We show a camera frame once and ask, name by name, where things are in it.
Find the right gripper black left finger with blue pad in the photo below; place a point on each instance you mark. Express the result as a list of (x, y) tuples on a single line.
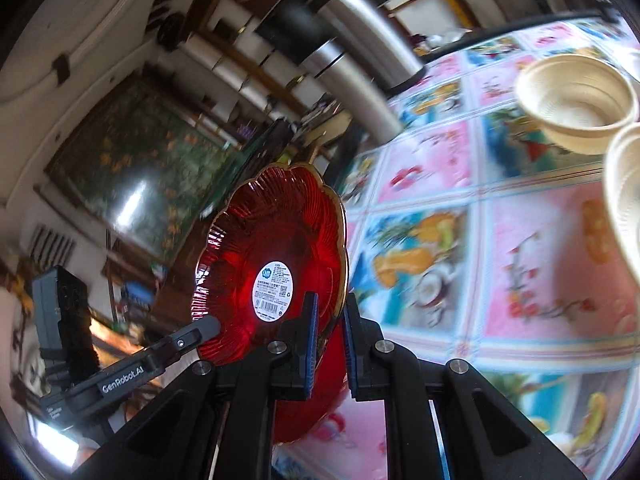
[(216, 422)]

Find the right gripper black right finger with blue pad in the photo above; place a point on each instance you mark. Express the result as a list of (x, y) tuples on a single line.
[(444, 420)]

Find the red glass scalloped plate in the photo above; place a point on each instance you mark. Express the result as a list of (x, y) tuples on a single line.
[(281, 235)]

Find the colourful patterned tablecloth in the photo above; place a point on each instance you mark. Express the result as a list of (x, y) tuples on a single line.
[(472, 236)]

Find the floral painting with glass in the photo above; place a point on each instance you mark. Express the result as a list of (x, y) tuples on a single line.
[(136, 165)]

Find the beige ribbed paper bowl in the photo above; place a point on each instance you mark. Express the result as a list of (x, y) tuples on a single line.
[(577, 102)]

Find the slim steel thermos bottle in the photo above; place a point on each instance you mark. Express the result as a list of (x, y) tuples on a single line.
[(344, 79)]

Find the large steel thermos flask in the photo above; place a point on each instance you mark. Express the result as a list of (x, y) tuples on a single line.
[(303, 29)]

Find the black GenRobot.AI handle device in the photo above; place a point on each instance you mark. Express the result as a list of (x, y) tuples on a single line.
[(87, 375)]

